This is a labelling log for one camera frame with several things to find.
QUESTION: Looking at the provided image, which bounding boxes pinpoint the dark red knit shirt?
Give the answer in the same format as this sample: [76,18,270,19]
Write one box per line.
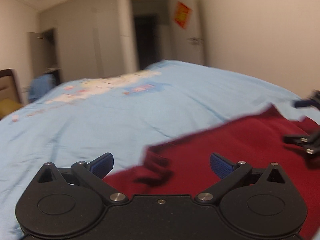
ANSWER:
[104,106,319,239]

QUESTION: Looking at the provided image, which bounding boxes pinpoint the blue clothes pile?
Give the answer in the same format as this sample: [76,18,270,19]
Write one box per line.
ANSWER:
[28,73,56,103]

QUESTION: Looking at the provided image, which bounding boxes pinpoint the white bedroom door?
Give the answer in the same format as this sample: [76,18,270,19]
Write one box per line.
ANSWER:
[170,0,204,65]

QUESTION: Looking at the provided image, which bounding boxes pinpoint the light blue cartoon bedspread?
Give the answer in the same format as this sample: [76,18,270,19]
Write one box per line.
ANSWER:
[1,61,319,239]

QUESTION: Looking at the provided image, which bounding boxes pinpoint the olive green pillow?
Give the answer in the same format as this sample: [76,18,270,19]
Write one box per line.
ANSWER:
[0,99,23,119]

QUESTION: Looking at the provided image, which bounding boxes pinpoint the brown padded headboard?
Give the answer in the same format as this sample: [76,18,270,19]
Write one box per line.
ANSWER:
[0,69,22,104]

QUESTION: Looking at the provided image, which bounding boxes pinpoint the grey built-in wardrobe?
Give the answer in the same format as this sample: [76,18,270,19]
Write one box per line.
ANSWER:
[26,0,141,86]

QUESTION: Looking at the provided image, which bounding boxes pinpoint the open wardrobe door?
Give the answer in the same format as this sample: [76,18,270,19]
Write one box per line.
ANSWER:
[28,32,54,78]

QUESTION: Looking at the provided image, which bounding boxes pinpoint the red fu door decoration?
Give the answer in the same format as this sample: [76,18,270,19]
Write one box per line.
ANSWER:
[173,1,193,29]

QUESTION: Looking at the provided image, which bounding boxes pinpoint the metal door handle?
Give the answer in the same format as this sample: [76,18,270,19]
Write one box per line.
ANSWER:
[187,37,203,46]

